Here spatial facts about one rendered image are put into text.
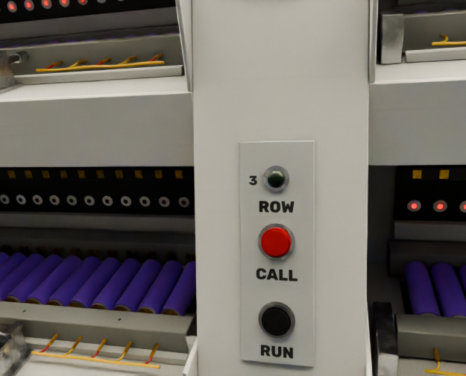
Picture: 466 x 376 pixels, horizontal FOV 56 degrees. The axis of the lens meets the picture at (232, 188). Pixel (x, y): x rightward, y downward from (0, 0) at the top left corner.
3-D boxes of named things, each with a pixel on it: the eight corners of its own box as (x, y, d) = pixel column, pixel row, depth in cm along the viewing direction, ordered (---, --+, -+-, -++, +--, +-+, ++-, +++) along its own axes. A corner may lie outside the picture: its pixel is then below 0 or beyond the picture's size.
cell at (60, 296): (104, 272, 42) (67, 318, 37) (87, 271, 43) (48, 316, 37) (100, 256, 42) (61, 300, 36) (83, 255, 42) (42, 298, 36)
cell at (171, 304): (206, 278, 40) (183, 328, 34) (187, 277, 40) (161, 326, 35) (203, 261, 39) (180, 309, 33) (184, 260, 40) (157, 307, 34)
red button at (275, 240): (290, 258, 23) (290, 228, 23) (260, 257, 24) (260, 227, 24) (292, 254, 24) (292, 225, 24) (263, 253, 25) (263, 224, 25)
